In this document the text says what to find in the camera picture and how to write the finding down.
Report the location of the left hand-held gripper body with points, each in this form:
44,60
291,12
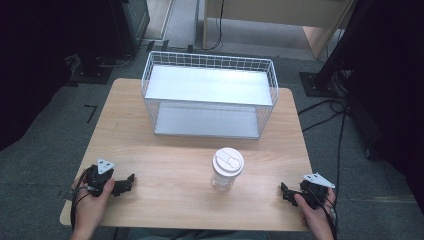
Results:
98,180

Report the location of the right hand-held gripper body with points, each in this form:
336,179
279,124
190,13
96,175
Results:
315,191

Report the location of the person's right hand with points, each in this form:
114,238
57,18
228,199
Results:
315,216

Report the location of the person's left hand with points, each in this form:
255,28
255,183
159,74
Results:
91,206

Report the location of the clear cup with white lid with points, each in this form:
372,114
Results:
227,168

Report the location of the person's dark trousers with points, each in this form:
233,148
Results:
196,235

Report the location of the black metal stand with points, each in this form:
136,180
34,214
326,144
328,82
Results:
316,83

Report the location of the black cabinet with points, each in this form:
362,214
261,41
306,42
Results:
110,33

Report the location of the light wooden desk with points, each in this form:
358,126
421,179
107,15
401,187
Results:
276,13

